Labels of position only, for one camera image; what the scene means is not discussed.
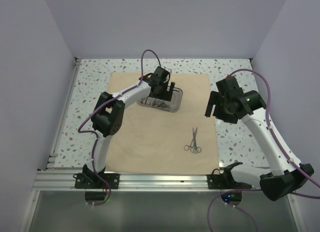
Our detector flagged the steel instrument tray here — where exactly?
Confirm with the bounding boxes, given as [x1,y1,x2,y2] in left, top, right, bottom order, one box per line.
[137,88,183,113]

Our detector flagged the steel surgical scissors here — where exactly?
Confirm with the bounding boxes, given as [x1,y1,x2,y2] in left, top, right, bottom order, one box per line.
[190,127,202,153]

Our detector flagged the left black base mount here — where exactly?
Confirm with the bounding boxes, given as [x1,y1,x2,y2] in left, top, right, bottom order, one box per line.
[73,173,120,189]

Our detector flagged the beige cloth wrap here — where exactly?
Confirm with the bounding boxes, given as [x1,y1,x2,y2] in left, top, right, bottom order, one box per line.
[104,74,219,175]

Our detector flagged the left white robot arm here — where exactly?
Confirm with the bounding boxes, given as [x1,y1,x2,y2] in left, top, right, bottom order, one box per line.
[78,66,175,188]

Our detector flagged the aluminium front rail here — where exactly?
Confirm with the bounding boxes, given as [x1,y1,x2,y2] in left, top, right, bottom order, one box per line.
[32,170,260,192]

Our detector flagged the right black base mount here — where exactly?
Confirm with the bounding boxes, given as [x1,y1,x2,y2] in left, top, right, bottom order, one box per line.
[206,169,252,189]

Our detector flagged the steel needle holder clamp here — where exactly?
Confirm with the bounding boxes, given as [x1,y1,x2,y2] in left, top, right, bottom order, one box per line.
[184,136,193,152]

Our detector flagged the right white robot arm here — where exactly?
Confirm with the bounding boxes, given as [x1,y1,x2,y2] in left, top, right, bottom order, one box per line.
[205,77,314,201]

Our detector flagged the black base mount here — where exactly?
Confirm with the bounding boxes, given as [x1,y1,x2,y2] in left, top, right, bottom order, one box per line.
[206,169,252,189]
[73,173,120,189]

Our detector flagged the left aluminium side rail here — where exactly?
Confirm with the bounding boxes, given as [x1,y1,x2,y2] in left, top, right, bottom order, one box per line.
[45,57,82,170]

